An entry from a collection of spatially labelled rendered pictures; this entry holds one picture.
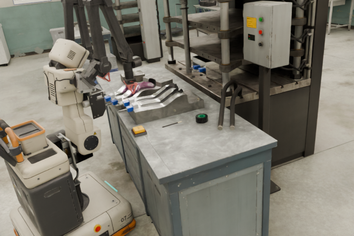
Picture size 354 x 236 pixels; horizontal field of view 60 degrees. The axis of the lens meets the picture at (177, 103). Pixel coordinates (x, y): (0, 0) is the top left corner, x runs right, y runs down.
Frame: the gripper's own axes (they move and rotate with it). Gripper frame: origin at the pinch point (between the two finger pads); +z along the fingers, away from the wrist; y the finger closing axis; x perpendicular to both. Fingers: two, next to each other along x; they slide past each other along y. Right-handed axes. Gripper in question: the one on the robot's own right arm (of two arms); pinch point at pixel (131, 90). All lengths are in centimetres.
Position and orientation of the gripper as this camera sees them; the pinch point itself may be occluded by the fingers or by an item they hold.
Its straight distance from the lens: 206.0
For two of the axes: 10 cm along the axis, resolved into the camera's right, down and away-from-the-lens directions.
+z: 1.1, 9.2, 3.8
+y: -3.8, -3.2, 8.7
